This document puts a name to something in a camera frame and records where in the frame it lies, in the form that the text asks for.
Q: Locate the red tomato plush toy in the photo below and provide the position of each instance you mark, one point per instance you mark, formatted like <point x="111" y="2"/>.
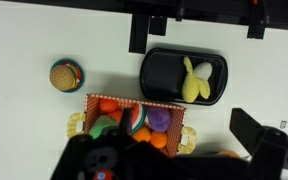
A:
<point x="108" y="105"/>

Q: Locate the orange checkered cardboard box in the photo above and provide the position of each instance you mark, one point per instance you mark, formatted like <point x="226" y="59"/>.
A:
<point x="179" y="137"/>

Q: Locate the watermelon slice plush toy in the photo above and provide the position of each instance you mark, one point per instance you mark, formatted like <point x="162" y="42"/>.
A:
<point x="138" y="116"/>

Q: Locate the yellow banana plush toy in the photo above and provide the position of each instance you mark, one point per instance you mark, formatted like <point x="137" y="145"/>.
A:
<point x="196" y="81"/>

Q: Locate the burger plush toy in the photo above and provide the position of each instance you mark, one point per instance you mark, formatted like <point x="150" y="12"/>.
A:
<point x="64" y="76"/>

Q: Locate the black oven tray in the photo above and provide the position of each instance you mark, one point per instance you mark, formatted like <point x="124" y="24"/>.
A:
<point x="163" y="72"/>

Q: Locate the green pear plush toy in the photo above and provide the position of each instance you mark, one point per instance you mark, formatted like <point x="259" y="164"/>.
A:
<point x="100" y="124"/>

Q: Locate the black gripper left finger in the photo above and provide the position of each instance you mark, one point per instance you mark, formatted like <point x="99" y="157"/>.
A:
<point x="84" y="156"/>

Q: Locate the orange plush ball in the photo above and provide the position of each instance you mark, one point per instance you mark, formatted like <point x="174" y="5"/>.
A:
<point x="143" y="134"/>
<point x="158" y="139"/>

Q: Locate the teal small plate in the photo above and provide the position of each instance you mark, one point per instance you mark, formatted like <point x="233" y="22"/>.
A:
<point x="79" y="76"/>

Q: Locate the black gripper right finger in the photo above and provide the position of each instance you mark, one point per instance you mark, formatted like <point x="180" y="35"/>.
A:
<point x="268" y="146"/>

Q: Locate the purple grape plush toy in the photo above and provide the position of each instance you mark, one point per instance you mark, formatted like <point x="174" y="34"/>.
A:
<point x="159" y="118"/>

